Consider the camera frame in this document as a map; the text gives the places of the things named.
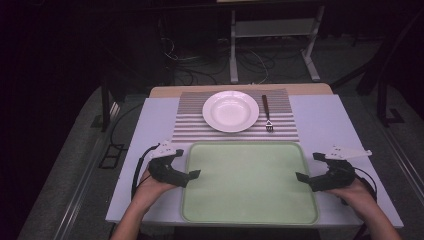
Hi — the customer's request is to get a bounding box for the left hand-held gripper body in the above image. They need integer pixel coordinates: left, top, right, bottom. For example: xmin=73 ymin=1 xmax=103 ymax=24
xmin=147 ymin=140 xmax=184 ymax=187

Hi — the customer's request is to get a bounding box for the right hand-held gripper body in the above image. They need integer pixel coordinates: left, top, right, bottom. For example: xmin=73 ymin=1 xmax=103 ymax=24
xmin=309 ymin=144 xmax=373 ymax=193

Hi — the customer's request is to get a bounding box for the person's left hand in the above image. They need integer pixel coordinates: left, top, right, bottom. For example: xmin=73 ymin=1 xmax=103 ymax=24
xmin=131 ymin=169 xmax=178 ymax=215

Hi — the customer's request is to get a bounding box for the person's right hand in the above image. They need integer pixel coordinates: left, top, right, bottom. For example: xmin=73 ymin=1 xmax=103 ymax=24
xmin=324 ymin=177 xmax=378 ymax=221

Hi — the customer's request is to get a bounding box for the striped placemat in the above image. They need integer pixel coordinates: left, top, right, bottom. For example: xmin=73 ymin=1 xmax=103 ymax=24
xmin=171 ymin=88 xmax=301 ymax=145

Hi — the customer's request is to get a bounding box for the light green tray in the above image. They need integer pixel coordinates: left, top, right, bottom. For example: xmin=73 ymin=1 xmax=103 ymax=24
xmin=180 ymin=141 xmax=320 ymax=226

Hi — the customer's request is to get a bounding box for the white plate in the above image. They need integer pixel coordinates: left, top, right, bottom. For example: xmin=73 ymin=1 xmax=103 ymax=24
xmin=201 ymin=90 xmax=261 ymax=134

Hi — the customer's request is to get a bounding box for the black metal stand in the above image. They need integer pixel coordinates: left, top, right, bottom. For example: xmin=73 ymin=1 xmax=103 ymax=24
xmin=99 ymin=77 xmax=113 ymax=133
xmin=375 ymin=75 xmax=406 ymax=128

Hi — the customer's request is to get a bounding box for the white metal stand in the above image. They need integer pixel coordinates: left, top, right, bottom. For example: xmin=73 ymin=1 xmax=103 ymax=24
xmin=228 ymin=4 xmax=326 ymax=85

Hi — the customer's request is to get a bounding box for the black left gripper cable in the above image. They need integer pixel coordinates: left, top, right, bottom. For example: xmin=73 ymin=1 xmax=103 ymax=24
xmin=131 ymin=143 xmax=161 ymax=201

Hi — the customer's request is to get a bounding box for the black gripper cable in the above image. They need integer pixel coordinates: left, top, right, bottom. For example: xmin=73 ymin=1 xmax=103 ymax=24
xmin=131 ymin=143 xmax=161 ymax=201
xmin=339 ymin=166 xmax=379 ymax=206

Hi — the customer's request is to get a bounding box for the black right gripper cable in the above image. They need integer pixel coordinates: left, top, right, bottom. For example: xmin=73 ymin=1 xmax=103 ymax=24
xmin=339 ymin=166 xmax=379 ymax=206

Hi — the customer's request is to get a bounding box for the black floor frame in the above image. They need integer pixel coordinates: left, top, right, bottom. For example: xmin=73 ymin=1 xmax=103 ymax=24
xmin=98 ymin=143 xmax=128 ymax=170

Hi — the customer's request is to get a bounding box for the thin black floor cable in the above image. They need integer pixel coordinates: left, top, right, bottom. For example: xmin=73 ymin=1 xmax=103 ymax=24
xmin=109 ymin=102 xmax=145 ymax=148

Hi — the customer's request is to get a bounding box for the metal floor rail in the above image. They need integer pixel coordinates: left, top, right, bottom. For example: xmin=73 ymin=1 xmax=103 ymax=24
xmin=375 ymin=122 xmax=424 ymax=202
xmin=52 ymin=132 xmax=107 ymax=240

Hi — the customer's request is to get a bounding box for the fork with dark handle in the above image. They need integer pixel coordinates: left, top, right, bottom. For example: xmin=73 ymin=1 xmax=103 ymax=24
xmin=261 ymin=94 xmax=275 ymax=134

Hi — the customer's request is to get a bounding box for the black floor cable bundle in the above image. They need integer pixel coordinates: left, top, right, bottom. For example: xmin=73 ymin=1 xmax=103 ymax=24
xmin=161 ymin=36 xmax=232 ymax=87

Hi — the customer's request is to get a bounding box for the white floor cable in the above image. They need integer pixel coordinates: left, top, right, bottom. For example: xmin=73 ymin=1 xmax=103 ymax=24
xmin=248 ymin=49 xmax=270 ymax=85

